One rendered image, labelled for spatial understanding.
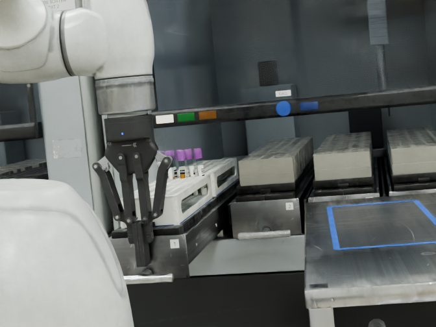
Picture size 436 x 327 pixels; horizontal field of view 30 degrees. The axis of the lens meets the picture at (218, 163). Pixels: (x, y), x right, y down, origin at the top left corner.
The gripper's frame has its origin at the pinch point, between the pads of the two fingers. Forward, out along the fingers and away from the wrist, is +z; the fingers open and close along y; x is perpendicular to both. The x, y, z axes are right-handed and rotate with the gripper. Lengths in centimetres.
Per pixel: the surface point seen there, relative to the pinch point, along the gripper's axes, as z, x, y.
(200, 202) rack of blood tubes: -2.6, -23.5, -4.9
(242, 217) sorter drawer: 2.2, -33.1, -10.8
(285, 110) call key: -17.5, -38.4, -20.3
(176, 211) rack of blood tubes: -3.8, -5.6, -4.7
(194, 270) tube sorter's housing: 12.3, -33.1, -0.2
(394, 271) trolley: -2, 35, -38
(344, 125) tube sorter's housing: -9, -118, -29
